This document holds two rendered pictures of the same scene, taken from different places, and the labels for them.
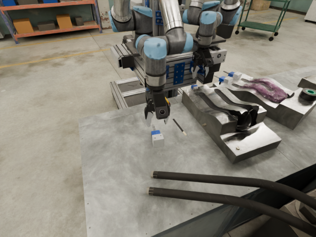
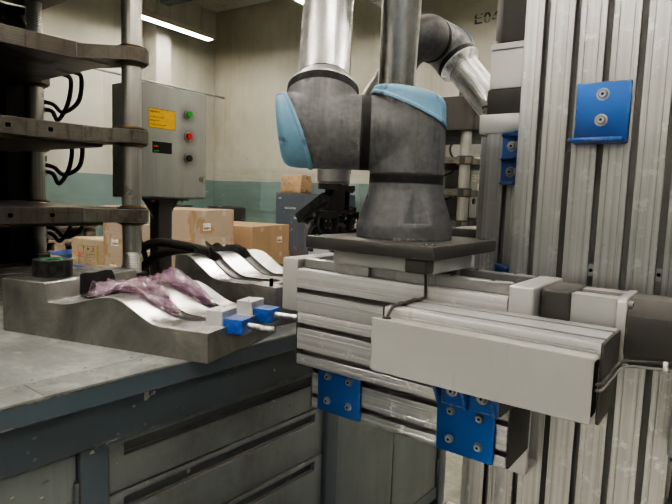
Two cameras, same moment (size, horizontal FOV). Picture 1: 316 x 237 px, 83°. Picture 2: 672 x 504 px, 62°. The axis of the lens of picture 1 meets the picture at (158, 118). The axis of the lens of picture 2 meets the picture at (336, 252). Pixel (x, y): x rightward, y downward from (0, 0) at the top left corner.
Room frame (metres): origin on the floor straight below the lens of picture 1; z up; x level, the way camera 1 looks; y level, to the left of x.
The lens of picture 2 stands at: (2.15, -0.90, 1.10)
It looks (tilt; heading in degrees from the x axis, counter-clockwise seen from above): 6 degrees down; 150
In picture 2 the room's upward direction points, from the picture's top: 2 degrees clockwise
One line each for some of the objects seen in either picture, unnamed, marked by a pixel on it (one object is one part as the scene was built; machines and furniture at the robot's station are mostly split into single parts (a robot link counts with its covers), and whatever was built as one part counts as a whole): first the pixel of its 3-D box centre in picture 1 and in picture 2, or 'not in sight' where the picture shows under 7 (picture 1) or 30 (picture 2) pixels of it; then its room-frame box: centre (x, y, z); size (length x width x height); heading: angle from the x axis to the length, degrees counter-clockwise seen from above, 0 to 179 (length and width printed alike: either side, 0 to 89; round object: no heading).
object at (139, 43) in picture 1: (151, 47); not in sight; (0.70, 0.03, 1.22); 0.11 x 0.11 x 0.08; 19
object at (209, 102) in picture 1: (227, 103); (244, 261); (0.76, -0.37, 0.92); 0.35 x 0.16 x 0.09; 21
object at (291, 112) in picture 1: (264, 92); (143, 305); (0.95, -0.67, 0.86); 0.50 x 0.26 x 0.11; 38
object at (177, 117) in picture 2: not in sight; (160, 286); (0.01, -0.42, 0.74); 0.31 x 0.22 x 1.47; 111
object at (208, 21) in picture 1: (207, 23); not in sight; (1.04, -0.26, 1.23); 0.09 x 0.08 x 0.11; 147
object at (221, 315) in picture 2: (231, 74); (243, 325); (1.19, -0.53, 0.86); 0.13 x 0.05 x 0.05; 38
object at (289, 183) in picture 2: not in sight; (296, 183); (-5.84, 3.02, 1.26); 0.42 x 0.33 x 0.29; 26
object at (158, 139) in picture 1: (155, 133); not in sight; (0.62, 0.01, 0.83); 0.13 x 0.05 x 0.05; 13
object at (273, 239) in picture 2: not in sight; (227, 254); (-4.07, 1.28, 0.37); 1.20 x 0.82 x 0.74; 34
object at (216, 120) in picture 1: (225, 112); (243, 279); (0.74, -0.36, 0.87); 0.50 x 0.26 x 0.14; 21
